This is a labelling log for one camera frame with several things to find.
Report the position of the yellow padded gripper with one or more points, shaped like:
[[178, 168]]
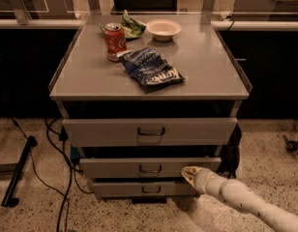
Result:
[[208, 183]]

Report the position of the grey drawer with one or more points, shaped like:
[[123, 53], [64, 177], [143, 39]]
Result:
[[143, 167], [134, 189], [149, 132]]

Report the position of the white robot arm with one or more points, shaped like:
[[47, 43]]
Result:
[[240, 197]]

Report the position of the grey top drawer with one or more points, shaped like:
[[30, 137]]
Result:
[[149, 132]]

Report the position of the grey bottom drawer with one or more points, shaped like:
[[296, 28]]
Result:
[[134, 189]]

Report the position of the grey drawer cabinet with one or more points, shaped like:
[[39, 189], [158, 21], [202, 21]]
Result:
[[89, 86]]

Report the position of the black caster wheel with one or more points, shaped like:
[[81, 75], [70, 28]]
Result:
[[291, 145]]

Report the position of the blue chip bag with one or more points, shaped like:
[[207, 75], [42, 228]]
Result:
[[149, 69]]

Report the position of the white bowl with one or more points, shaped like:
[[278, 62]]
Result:
[[163, 29]]

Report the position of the red soda can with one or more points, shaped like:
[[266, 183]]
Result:
[[115, 40]]

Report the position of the green chip bag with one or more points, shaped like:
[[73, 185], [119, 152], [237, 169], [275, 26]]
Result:
[[133, 28]]

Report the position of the black floor stand bar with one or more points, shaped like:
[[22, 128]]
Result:
[[9, 200]]

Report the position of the black chair behind glass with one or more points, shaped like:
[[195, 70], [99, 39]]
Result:
[[145, 5]]

